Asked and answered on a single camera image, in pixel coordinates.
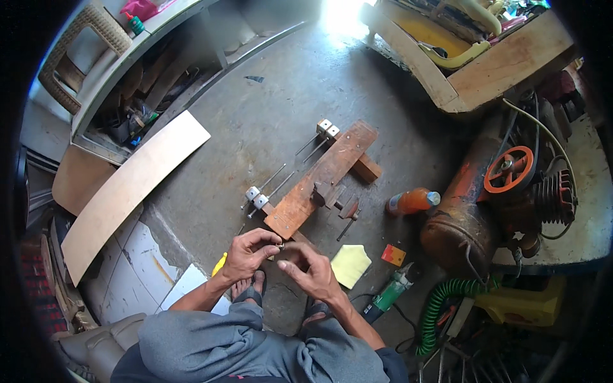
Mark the person's left hand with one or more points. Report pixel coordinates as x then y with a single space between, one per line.
244 258

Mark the person's right hand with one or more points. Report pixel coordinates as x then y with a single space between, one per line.
313 277

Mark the small yellow plastic object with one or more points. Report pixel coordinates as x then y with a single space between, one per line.
219 264

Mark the yellow sandpaper sheet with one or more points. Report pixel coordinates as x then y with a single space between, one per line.
350 265

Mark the white floor tile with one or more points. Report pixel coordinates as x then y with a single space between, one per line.
189 289

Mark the metal rod with white block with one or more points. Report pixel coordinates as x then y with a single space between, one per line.
320 129
261 186
269 195
326 138

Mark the rusty hammer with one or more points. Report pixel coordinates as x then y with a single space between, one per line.
350 214

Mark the green angle grinder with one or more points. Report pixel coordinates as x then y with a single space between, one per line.
390 293

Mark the small orange box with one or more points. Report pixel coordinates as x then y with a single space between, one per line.
393 255

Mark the small rusty bench vise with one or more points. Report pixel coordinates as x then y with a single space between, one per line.
327 194

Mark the person's legs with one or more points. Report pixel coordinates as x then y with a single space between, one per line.
230 344

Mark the long brown wooden jig board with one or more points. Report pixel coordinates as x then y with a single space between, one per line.
322 178

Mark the person's body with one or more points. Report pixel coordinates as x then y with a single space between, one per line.
395 366

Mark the short wooden cross block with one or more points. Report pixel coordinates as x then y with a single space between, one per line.
368 168

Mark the orange drink bottle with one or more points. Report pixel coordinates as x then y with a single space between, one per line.
411 201

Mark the long pale plywood strip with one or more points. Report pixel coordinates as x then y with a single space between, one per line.
129 194

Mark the grey plastic seat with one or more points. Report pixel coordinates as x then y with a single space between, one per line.
103 342

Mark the small dark scrap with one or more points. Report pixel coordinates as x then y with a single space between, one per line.
255 79

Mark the rusty orange air compressor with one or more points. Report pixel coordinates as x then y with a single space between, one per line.
483 210

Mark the heap of metal tools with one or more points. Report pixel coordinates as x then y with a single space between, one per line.
479 356

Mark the brown wooden panel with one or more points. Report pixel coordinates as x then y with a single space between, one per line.
79 178

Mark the red black woven mat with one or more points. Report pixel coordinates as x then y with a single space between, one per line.
42 287

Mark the grey workbench with tool shelf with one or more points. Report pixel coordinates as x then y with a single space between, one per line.
158 72

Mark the yellow plastic stool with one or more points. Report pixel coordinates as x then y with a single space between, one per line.
524 301

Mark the green glue bottle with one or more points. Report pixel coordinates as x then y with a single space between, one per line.
135 24

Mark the brown woven plastic chair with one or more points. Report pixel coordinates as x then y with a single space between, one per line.
79 57

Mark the pink plastic bag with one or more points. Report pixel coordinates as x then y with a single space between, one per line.
141 8

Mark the wooden bench with yellow parts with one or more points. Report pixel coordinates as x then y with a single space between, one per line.
464 52

